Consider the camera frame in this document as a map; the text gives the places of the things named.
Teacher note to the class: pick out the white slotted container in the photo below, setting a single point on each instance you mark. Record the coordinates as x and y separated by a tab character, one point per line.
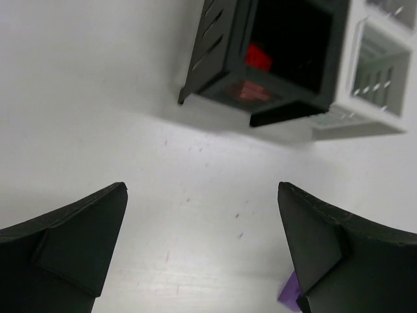
378	50

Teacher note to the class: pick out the purple lego brick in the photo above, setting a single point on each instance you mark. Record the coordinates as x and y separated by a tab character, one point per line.
290	293

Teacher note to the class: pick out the black slotted container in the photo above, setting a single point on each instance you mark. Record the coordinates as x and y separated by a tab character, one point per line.
275	60

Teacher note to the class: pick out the red lego brick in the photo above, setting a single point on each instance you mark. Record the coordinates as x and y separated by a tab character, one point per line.
248	92

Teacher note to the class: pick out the red lego piece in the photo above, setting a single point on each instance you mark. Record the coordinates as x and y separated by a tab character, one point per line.
257	58

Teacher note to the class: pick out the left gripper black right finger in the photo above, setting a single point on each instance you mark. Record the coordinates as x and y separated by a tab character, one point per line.
343	262

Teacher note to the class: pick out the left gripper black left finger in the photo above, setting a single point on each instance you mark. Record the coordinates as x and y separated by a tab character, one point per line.
58	261

